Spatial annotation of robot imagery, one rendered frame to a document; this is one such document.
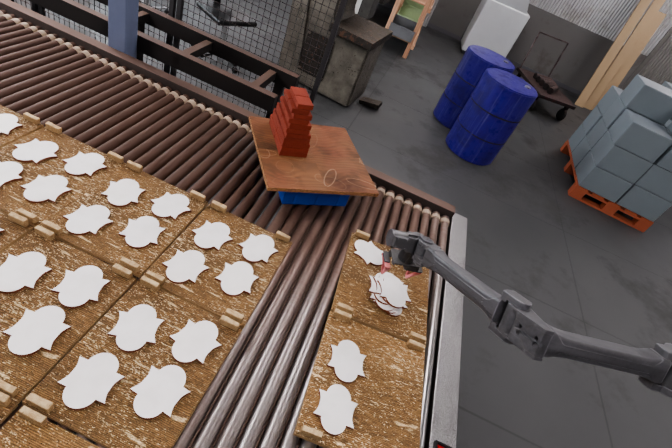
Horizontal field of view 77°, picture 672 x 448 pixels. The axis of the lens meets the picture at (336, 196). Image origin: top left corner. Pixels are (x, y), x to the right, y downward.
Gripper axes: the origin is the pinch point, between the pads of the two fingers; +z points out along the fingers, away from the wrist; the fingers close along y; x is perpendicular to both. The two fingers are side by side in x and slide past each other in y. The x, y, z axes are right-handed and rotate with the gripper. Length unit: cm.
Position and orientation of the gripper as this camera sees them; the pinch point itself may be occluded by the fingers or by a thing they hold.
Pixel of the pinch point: (394, 273)
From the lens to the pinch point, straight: 156.3
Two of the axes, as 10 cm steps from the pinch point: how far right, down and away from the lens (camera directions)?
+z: -3.3, 7.1, 6.2
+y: -9.4, -2.1, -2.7
